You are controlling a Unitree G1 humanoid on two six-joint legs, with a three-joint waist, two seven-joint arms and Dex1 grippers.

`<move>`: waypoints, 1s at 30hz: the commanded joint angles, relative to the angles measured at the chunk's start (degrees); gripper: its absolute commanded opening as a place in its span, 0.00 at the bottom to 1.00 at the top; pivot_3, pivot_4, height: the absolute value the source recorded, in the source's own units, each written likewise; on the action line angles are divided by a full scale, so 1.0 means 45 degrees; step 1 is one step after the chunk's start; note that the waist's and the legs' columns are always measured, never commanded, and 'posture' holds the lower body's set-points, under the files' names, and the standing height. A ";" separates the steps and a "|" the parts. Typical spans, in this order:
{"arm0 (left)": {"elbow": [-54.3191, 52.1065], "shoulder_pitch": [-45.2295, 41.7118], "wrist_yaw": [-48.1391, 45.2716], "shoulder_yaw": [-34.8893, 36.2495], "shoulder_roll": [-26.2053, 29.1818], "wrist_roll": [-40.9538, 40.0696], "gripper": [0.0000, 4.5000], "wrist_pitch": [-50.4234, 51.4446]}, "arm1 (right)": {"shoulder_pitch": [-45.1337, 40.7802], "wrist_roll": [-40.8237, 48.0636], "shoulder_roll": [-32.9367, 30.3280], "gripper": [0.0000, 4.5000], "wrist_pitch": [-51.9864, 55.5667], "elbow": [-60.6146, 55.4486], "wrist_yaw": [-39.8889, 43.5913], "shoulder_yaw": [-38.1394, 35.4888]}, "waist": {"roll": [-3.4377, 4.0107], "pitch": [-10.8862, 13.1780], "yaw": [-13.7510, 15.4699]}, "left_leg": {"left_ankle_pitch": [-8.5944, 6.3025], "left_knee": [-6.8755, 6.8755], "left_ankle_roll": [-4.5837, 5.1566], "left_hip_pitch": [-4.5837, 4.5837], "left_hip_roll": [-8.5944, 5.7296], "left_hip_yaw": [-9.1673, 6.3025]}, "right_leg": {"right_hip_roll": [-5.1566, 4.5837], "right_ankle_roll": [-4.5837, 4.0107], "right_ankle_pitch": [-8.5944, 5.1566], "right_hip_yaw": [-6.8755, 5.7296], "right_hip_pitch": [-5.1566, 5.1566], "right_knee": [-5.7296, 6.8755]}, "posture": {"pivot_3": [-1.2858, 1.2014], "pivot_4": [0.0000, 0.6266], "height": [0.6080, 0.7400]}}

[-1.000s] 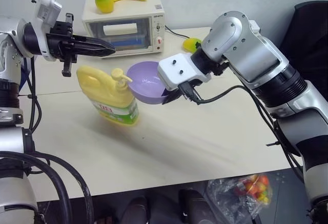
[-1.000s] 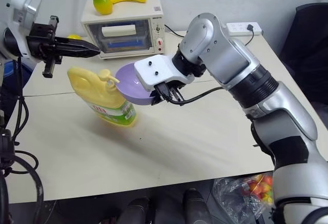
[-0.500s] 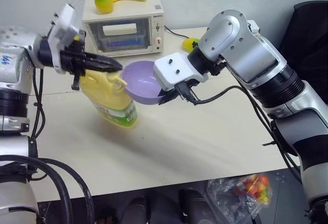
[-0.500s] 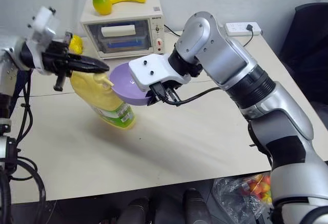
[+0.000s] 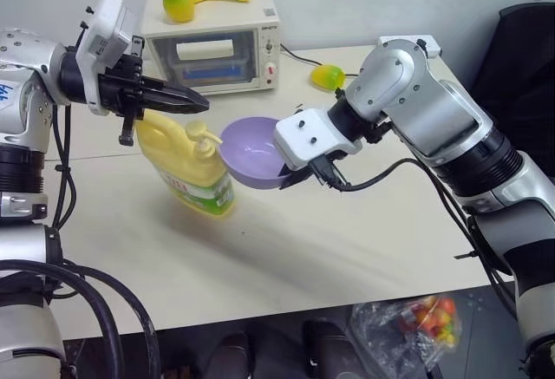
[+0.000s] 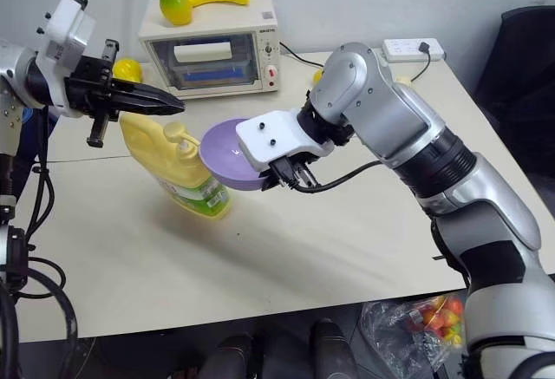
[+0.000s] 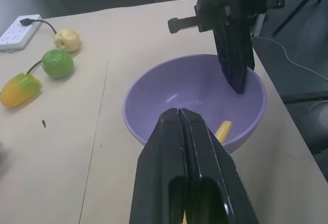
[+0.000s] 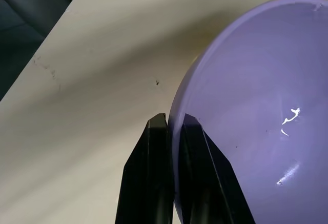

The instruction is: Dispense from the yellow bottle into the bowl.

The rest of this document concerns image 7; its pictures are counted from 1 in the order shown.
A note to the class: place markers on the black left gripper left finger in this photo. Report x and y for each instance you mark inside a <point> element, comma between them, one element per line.
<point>153,162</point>

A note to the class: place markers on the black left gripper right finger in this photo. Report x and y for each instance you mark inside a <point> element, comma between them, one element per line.
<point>212,162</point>

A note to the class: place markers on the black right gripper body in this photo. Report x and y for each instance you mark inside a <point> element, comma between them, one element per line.
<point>220,6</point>

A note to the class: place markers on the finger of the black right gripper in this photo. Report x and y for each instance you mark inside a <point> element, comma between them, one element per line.
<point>248,52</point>
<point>230,60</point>

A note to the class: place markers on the purple plastic bowl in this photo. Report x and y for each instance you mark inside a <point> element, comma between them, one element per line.
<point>179,85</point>

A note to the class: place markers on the black metal stand legs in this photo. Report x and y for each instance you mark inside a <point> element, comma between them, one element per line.
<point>297,11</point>

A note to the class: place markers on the small black scrap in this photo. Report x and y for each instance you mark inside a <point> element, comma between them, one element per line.
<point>44,123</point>

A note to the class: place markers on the green toy apple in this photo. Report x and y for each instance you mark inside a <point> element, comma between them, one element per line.
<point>57,63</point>

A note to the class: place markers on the pale yellow toy apple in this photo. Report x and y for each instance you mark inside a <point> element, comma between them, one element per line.
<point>67,40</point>

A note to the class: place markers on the yellow green toy mango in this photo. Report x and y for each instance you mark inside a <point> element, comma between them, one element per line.
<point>18,90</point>

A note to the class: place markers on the white power strip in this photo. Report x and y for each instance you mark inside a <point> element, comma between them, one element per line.
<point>18,33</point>

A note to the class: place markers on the white metal frame leg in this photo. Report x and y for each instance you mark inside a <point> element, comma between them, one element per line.
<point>258,25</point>

